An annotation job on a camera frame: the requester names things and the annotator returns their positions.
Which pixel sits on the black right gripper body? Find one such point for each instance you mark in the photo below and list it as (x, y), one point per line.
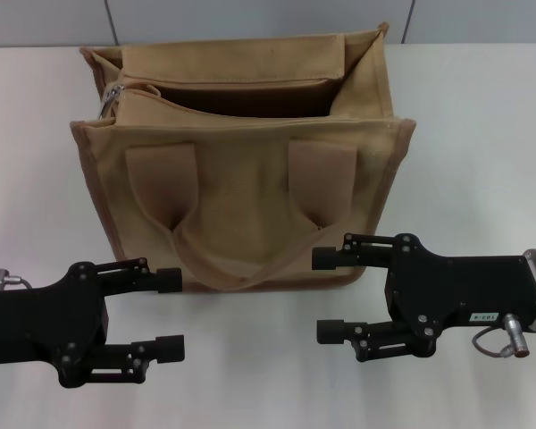
(455, 286)

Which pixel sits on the silver zipper pull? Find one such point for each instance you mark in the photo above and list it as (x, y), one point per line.
(109, 100)

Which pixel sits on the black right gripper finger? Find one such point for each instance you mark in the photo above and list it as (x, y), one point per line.
(353, 257)
(362, 337)

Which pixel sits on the khaki canvas food bag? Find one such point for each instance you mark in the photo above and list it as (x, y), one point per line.
(250, 179)

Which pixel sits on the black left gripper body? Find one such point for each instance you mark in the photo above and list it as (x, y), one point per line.
(40, 313)

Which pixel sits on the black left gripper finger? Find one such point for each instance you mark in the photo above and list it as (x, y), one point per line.
(147, 353)
(143, 279)

